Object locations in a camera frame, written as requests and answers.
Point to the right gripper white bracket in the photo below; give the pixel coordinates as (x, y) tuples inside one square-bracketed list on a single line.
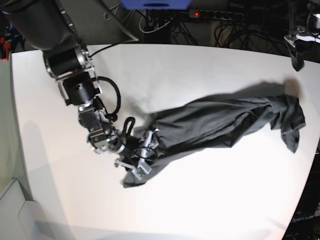
[(133, 151)]

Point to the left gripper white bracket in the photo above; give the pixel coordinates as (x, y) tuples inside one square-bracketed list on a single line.
[(294, 41)]

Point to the dark grey t-shirt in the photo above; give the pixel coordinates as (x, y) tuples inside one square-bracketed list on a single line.
[(219, 122)]

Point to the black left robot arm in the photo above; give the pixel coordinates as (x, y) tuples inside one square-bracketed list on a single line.
[(311, 23)]

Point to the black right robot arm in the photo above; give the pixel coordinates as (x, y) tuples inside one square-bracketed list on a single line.
[(47, 27)]

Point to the black power strip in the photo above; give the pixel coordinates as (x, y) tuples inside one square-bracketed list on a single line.
[(215, 15)]

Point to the blue box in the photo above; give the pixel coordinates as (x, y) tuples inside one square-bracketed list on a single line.
[(155, 4)]

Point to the red black object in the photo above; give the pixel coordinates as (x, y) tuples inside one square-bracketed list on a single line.
[(4, 49)]

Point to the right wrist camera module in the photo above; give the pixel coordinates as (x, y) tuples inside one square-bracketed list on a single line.
[(141, 170)]

